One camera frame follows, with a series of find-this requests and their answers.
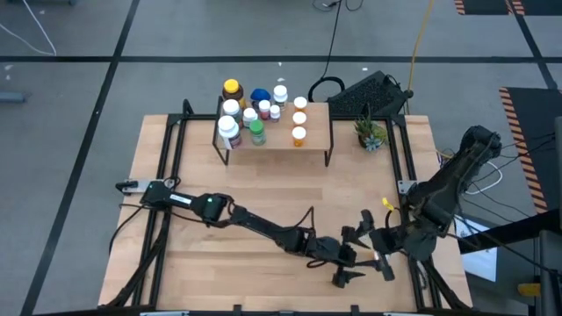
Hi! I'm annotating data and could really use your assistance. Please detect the white floor cable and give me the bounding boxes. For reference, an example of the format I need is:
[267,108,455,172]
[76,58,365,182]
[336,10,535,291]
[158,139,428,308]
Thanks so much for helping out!
[0,0,58,57]

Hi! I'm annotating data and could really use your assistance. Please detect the black striped floor mat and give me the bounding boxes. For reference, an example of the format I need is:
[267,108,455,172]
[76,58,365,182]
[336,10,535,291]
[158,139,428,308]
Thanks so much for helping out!
[499,86,562,216]
[454,0,562,18]

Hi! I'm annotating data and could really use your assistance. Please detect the black keyboard device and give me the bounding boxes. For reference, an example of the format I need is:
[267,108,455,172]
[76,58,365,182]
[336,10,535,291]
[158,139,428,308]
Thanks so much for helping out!
[327,69,414,118]

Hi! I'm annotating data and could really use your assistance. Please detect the yellow cap amber bottle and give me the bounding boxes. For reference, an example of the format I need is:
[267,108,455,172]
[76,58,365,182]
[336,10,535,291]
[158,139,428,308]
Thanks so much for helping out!
[221,77,247,110]

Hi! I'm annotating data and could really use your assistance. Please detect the black table frame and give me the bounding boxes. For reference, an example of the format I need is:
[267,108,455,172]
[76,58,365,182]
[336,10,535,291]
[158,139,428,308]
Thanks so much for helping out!
[104,99,473,316]

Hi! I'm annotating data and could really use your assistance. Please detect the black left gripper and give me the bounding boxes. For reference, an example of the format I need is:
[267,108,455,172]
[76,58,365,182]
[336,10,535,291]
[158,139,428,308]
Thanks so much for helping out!
[306,226,372,290]

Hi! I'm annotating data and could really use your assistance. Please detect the wooden shelf black legs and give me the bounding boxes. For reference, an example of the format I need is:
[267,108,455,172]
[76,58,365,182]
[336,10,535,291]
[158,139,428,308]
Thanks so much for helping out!
[213,98,335,168]

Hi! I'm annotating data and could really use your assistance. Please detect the large white cap bottle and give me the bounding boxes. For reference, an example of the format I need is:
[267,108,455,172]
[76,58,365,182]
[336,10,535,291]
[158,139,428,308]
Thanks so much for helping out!
[217,114,243,151]

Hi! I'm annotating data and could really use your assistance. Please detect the black stand beam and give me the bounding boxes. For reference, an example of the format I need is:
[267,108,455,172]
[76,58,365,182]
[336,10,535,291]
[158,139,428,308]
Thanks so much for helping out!
[458,208,562,255]

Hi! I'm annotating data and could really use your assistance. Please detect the white cable loop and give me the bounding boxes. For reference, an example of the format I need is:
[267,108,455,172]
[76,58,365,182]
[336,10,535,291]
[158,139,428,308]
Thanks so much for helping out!
[465,161,504,197]

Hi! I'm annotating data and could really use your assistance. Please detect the white cap blue label bottle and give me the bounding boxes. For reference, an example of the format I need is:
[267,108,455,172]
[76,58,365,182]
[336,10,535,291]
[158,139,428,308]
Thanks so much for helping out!
[272,84,290,111]

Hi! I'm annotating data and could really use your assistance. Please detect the black hanging cable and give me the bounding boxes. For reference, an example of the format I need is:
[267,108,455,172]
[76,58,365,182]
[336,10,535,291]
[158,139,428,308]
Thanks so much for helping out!
[306,0,348,105]

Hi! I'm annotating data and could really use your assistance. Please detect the green cap medicine bottle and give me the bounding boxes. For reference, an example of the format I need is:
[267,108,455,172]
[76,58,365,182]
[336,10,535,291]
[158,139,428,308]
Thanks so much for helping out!
[249,118,268,147]

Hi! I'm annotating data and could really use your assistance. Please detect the grey floor bracket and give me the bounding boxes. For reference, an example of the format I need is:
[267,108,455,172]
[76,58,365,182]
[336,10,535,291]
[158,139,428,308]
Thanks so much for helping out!
[0,90,27,104]

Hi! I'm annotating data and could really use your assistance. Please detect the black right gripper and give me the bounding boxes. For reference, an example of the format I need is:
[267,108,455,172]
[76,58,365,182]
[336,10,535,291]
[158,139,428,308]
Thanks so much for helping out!
[354,209,396,283]

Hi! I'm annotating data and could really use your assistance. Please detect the yellow floor object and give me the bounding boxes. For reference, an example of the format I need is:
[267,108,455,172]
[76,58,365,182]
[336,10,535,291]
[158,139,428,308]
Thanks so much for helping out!
[517,283,542,298]

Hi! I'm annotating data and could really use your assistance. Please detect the potted succulent plant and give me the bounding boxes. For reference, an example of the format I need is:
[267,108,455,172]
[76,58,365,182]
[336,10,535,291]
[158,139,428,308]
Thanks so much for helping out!
[353,104,390,154]

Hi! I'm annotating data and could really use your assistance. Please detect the white sheet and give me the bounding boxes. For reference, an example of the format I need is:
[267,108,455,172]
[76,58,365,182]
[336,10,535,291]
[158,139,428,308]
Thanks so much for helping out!
[454,217,500,284]

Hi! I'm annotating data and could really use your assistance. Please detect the grey post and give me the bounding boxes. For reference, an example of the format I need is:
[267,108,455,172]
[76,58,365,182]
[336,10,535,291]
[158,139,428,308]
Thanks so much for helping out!
[539,230,562,316]

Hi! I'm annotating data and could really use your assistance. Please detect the yellow hanging cable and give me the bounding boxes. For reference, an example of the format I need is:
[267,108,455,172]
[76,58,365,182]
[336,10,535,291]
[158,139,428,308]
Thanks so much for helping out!
[407,0,436,96]

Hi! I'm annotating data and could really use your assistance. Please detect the small white cap bottle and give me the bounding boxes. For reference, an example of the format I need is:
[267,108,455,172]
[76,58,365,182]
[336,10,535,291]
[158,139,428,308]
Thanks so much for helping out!
[242,107,259,129]

